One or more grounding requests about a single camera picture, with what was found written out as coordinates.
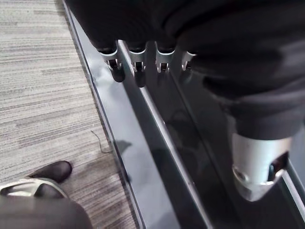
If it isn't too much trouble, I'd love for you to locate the robot silver leg dark foot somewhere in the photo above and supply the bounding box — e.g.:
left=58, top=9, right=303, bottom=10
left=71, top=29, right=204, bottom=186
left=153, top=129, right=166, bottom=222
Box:
left=0, top=160, right=93, bottom=229

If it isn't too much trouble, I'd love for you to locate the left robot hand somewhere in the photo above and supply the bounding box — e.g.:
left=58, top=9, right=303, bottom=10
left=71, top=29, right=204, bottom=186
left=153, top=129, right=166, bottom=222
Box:
left=63, top=0, right=305, bottom=202

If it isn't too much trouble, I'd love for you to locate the thin dark wire scrap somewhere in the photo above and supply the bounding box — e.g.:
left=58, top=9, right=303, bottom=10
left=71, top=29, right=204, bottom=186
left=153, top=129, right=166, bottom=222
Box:
left=90, top=130, right=112, bottom=154

